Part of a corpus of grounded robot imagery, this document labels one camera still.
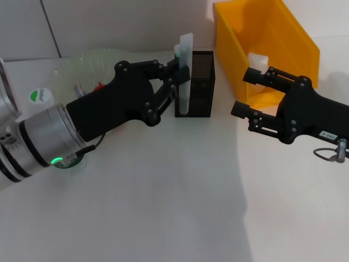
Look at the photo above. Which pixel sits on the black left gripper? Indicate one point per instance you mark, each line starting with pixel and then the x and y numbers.
pixel 114 106

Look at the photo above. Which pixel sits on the white paper ball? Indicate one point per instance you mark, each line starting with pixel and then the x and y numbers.
pixel 257 61

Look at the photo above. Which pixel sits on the red pear-shaped toy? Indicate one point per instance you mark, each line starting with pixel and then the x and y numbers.
pixel 98 86

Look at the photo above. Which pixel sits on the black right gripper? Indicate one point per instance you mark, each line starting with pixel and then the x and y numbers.
pixel 308 114

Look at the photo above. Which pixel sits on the black mesh pen holder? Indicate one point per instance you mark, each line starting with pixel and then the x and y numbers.
pixel 203 90

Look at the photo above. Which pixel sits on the grey marker pen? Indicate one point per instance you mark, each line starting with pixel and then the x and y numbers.
pixel 186 49

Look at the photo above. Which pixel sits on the clear green-label water bottle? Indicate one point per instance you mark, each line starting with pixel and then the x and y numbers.
pixel 41 98

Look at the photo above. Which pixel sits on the green utility knife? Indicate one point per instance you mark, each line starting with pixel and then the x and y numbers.
pixel 176 53

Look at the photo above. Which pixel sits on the yellow plastic bin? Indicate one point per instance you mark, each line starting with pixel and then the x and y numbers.
pixel 272 32

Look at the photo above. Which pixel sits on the green glass fruit plate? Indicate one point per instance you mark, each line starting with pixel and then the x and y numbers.
pixel 81 68

